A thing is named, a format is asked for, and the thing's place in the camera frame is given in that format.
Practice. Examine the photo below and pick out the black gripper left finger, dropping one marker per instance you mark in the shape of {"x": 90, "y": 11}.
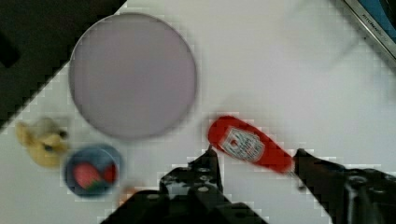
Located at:
{"x": 204, "y": 170}

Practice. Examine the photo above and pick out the small red fruit toy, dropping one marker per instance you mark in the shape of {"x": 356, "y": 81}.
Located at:
{"x": 110, "y": 174}

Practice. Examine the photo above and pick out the red strawberry toy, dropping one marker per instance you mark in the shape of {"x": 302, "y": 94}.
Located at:
{"x": 86, "y": 175}

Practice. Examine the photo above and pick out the yellow plush toy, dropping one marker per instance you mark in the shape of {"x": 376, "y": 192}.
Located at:
{"x": 44, "y": 141}

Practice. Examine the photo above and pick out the grey round plate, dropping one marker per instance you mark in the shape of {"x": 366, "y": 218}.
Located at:
{"x": 132, "y": 76}

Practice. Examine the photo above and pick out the silver toaster oven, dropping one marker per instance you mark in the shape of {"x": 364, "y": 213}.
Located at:
{"x": 378, "y": 18}

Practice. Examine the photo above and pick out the blue small bowl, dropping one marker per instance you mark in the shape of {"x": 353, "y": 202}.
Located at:
{"x": 98, "y": 155}

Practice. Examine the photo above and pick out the orange slice toy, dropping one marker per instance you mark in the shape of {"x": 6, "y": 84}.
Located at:
{"x": 126, "y": 194}

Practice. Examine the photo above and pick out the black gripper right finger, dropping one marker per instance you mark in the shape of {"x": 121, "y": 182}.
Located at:
{"x": 349, "y": 196}

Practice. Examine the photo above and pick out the red ketchup bottle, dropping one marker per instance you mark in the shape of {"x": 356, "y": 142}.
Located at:
{"x": 245, "y": 142}

